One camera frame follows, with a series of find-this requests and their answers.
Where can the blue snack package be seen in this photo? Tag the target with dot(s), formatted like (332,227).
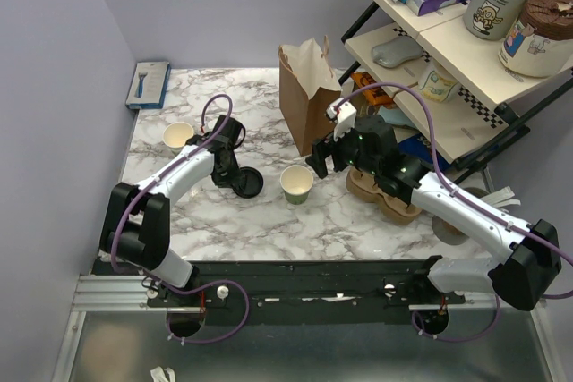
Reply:
(417,146)

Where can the green paper cup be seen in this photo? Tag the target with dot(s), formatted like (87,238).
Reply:
(296,182)
(175,136)

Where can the white plastic scrap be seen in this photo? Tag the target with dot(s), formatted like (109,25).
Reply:
(159,374)

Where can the blue razor package box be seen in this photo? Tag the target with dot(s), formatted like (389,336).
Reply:
(149,85)

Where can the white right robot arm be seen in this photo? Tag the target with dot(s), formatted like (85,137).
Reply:
(523,261)

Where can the brown cardboard cup carrier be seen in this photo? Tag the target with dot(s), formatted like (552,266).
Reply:
(363,186)

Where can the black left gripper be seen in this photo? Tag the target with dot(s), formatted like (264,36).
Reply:
(226,182)

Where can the grey stone-shaped pouch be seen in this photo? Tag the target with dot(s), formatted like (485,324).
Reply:
(393,53)

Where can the black plastic cup lid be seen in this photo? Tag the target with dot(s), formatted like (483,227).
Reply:
(248,183)

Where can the brown paper bag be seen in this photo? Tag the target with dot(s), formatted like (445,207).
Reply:
(307,87)

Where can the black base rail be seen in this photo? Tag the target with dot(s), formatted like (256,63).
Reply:
(311,293)

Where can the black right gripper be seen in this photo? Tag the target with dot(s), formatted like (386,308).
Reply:
(320,149)

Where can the white printed mug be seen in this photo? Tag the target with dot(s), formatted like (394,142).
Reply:
(437,84)

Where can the beige black folding shelf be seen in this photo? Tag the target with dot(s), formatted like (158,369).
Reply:
(493,109)

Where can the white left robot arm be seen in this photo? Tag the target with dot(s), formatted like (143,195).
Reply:
(136,228)

